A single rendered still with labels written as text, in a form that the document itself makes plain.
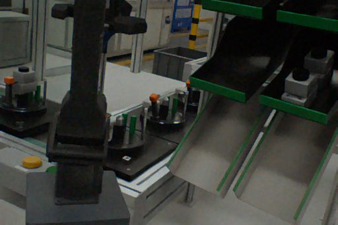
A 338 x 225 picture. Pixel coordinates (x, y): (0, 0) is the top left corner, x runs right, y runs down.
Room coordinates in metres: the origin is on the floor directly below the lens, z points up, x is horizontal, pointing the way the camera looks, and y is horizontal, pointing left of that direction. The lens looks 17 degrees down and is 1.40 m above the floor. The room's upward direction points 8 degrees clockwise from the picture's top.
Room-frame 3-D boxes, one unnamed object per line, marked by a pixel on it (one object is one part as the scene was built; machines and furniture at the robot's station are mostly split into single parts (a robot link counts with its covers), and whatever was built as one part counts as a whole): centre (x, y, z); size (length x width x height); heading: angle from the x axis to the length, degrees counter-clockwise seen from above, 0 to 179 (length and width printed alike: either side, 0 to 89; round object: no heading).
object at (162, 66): (3.10, -0.20, 0.73); 0.62 x 0.42 x 0.23; 65
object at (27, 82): (1.14, 0.42, 1.06); 0.08 x 0.04 x 0.07; 156
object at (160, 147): (0.98, 0.12, 1.01); 0.24 x 0.24 x 0.13; 65
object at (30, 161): (0.83, 0.28, 0.96); 0.04 x 0.04 x 0.02
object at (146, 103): (1.20, 0.01, 1.01); 0.24 x 0.24 x 0.13; 65
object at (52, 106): (1.13, 0.42, 0.96); 0.24 x 0.24 x 0.02; 65
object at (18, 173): (0.83, 0.28, 0.93); 0.21 x 0.07 x 0.06; 65
